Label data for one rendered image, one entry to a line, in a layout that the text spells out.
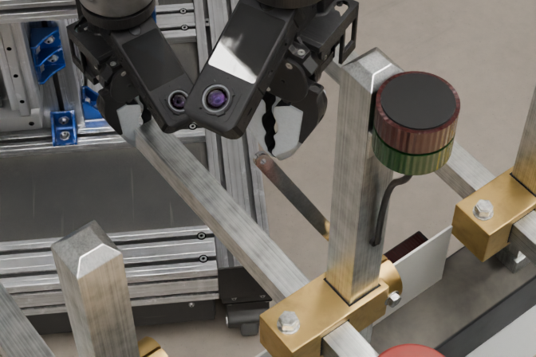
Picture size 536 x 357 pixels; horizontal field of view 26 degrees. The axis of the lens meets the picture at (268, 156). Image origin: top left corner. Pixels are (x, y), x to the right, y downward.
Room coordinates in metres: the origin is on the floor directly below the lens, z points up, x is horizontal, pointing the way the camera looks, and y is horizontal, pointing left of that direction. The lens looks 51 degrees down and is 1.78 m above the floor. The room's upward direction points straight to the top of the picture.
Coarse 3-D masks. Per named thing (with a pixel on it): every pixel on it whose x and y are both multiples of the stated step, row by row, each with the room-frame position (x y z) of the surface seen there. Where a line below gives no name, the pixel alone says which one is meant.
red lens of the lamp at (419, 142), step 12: (408, 72) 0.58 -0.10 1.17; (420, 72) 0.58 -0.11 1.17; (384, 84) 0.57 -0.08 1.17; (456, 96) 0.56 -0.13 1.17; (456, 108) 0.54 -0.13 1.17; (384, 120) 0.53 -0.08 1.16; (456, 120) 0.54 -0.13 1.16; (384, 132) 0.53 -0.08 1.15; (396, 132) 0.53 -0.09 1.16; (408, 132) 0.52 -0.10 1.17; (420, 132) 0.52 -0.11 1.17; (432, 132) 0.52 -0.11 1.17; (444, 132) 0.53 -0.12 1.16; (396, 144) 0.52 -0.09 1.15; (408, 144) 0.52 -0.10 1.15; (420, 144) 0.52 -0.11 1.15; (432, 144) 0.52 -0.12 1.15; (444, 144) 0.53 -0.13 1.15
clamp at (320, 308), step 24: (384, 264) 0.61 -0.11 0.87; (312, 288) 0.58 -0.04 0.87; (384, 288) 0.58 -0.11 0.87; (264, 312) 0.56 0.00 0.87; (312, 312) 0.56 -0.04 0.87; (336, 312) 0.56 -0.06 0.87; (360, 312) 0.56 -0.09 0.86; (384, 312) 0.58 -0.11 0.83; (264, 336) 0.55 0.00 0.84; (288, 336) 0.53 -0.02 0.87; (312, 336) 0.53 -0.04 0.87
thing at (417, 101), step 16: (400, 80) 0.57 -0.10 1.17; (416, 80) 0.57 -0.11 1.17; (432, 80) 0.57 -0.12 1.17; (384, 96) 0.55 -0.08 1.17; (400, 96) 0.55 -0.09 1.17; (416, 96) 0.55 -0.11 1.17; (432, 96) 0.55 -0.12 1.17; (448, 96) 0.55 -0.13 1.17; (384, 112) 0.54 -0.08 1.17; (400, 112) 0.54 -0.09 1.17; (416, 112) 0.54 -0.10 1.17; (432, 112) 0.54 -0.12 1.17; (448, 112) 0.54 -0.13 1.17; (416, 128) 0.52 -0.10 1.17; (432, 128) 0.53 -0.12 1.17; (368, 144) 0.56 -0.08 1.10; (384, 192) 0.57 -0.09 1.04; (384, 208) 0.57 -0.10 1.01
